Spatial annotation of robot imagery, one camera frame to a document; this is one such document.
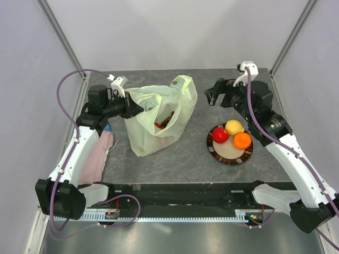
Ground red apple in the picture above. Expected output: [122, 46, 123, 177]
[212, 127, 229, 144]

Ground purple grape bunch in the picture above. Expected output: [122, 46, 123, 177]
[160, 111, 175, 128]

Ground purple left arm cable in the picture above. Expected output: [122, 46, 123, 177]
[49, 69, 112, 233]

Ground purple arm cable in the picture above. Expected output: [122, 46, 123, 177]
[49, 69, 112, 233]
[245, 66, 339, 252]

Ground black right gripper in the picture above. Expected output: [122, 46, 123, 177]
[204, 77, 255, 122]

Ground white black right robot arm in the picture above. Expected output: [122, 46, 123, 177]
[204, 78, 338, 233]

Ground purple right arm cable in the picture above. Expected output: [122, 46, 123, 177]
[245, 66, 339, 252]

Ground aluminium frame post left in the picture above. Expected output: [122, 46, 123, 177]
[37, 0, 82, 70]

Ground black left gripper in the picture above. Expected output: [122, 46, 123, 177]
[102, 91, 144, 119]

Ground yellow lemon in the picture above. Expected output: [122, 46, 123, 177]
[225, 120, 245, 136]

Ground green avocado print plastic bag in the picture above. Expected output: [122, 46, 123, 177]
[125, 75, 198, 157]

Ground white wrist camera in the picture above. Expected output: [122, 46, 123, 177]
[107, 74, 128, 98]
[233, 61, 258, 87]

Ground dark round fruit plate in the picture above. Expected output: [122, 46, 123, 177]
[206, 123, 254, 166]

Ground pink folded cloth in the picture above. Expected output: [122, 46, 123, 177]
[78, 130, 113, 185]

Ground orange fruit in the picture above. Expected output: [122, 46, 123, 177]
[233, 132, 252, 150]

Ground light blue cable duct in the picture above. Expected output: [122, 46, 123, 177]
[79, 208, 265, 223]

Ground small red yellow fruits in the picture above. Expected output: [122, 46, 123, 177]
[154, 122, 166, 130]

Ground aluminium frame post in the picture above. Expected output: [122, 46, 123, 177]
[269, 0, 318, 78]
[37, 0, 82, 70]

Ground blue cloth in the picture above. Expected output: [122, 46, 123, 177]
[104, 124, 112, 132]

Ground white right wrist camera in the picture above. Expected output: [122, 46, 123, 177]
[233, 61, 258, 87]

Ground aluminium frame post right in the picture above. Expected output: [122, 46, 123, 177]
[269, 0, 318, 78]

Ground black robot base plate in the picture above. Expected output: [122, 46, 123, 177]
[96, 183, 271, 216]

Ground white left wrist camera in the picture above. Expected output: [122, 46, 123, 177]
[107, 74, 128, 98]

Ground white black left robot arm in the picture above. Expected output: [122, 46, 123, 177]
[35, 85, 144, 220]

